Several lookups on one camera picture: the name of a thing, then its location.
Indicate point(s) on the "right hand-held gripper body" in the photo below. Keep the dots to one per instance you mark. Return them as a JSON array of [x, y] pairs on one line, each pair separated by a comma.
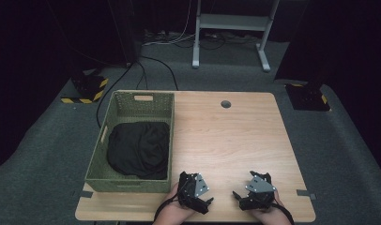
[[260, 193]]

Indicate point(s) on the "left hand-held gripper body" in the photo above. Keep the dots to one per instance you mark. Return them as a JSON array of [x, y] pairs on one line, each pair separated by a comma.
[[188, 187]]

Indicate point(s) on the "grey tape piece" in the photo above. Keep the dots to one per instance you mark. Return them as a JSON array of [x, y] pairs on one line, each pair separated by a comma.
[[86, 194], [306, 193]]

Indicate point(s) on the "grey metal stand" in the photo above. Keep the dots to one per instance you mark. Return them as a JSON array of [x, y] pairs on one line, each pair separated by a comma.
[[232, 22]]

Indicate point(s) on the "black base with yellow stripes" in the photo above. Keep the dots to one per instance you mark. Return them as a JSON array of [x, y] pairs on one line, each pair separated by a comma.
[[307, 97], [88, 87]]

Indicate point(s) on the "black cloth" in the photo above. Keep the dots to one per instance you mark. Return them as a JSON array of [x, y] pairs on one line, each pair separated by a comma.
[[138, 150]]

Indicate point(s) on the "green woven basket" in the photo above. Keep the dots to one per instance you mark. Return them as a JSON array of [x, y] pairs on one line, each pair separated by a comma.
[[129, 108]]

